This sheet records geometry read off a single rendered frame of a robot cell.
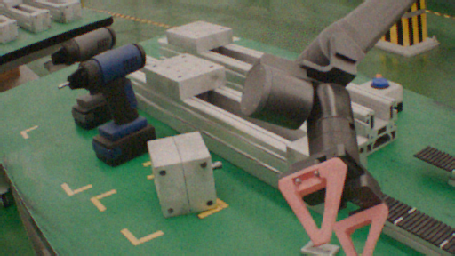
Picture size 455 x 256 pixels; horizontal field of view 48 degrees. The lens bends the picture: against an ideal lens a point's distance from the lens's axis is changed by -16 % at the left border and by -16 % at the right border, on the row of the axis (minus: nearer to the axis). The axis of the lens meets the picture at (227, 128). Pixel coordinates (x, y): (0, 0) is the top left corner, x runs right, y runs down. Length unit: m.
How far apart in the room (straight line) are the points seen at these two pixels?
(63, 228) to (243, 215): 0.31
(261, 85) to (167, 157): 0.36
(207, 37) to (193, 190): 0.62
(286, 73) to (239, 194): 0.41
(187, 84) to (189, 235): 0.38
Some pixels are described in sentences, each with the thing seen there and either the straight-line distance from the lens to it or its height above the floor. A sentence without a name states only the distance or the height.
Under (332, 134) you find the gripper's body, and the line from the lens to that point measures 0.61.
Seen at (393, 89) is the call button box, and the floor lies 0.84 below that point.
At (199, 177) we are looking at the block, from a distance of 0.93.
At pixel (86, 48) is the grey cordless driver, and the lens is 1.31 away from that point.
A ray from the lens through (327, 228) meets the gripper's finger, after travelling 0.53.
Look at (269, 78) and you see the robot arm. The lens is 0.60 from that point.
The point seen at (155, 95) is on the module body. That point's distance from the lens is 1.30.
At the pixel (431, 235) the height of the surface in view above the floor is 0.81.
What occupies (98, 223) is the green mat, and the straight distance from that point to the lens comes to 0.97.
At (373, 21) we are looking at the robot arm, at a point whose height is 1.09.
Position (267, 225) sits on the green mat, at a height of 0.78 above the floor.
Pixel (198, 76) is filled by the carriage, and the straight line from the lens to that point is 1.18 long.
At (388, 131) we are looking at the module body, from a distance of 1.12.
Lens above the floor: 1.28
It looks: 24 degrees down
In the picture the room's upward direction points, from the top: 7 degrees counter-clockwise
